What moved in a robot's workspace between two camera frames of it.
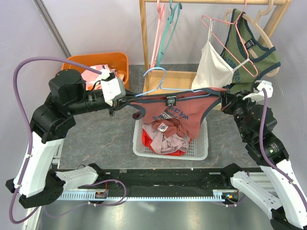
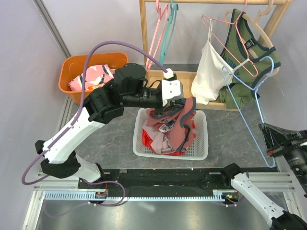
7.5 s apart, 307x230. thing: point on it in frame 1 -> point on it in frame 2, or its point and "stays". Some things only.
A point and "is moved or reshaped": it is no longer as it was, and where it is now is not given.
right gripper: (229, 99) -> (280, 139)
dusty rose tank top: (180, 112) is moved or reshaped
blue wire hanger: (160, 87) -> (272, 164)
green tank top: (247, 56) stays
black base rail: (157, 180) stays
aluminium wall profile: (53, 27) stays
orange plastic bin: (119, 61) stays
